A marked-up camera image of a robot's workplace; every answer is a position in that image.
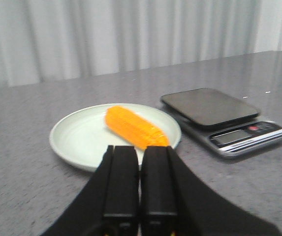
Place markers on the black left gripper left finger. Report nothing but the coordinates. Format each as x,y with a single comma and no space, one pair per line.
108,204

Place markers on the white pleated curtain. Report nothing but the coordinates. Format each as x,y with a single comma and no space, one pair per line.
50,40

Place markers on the silver black kitchen scale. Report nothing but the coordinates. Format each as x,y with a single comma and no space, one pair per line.
227,125

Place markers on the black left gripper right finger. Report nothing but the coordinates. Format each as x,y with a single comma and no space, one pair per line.
175,202

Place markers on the pale green round plate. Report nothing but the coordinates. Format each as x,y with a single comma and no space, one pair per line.
82,138

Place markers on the orange corn cob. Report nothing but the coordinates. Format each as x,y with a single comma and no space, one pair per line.
134,128

